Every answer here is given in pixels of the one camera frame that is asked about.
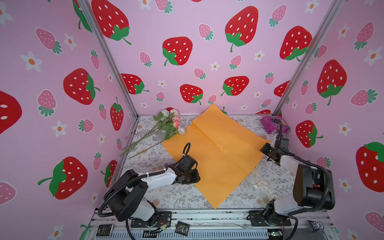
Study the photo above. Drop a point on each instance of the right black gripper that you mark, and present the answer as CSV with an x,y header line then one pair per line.
x,y
265,148

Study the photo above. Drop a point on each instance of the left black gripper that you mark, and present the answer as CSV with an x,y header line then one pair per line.
x,y
196,179

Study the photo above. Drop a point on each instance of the orange wrapping paper sheet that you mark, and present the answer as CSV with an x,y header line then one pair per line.
x,y
226,153

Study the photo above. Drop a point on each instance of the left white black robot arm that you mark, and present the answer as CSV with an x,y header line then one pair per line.
x,y
124,200

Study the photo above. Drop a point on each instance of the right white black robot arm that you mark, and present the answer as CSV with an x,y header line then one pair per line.
x,y
313,187

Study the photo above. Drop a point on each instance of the purple snack packet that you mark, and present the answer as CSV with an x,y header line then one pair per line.
x,y
272,124

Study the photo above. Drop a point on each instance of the white ribbon strip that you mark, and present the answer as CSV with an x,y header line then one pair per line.
x,y
262,186

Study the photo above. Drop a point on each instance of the black tag middle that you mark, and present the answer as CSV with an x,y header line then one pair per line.
x,y
182,228

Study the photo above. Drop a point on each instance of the black tag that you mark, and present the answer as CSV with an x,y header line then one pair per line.
x,y
104,230
182,228

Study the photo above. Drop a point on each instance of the white rose at back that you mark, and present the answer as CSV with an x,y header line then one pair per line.
x,y
164,112

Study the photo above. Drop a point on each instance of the black tag left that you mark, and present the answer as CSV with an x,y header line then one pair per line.
x,y
104,230

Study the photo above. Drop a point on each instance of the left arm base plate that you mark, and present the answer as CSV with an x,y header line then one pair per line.
x,y
159,219

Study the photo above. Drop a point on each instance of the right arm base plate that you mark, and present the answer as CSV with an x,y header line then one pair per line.
x,y
264,219

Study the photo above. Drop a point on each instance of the aluminium front rail frame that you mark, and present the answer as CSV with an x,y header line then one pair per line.
x,y
221,224

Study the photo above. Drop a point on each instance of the right aluminium corner post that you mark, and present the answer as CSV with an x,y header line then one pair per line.
x,y
321,33

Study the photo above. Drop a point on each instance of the aluminium corner post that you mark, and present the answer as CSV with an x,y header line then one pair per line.
x,y
90,17
321,33

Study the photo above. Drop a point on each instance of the left aluminium corner post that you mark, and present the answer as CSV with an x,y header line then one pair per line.
x,y
90,17

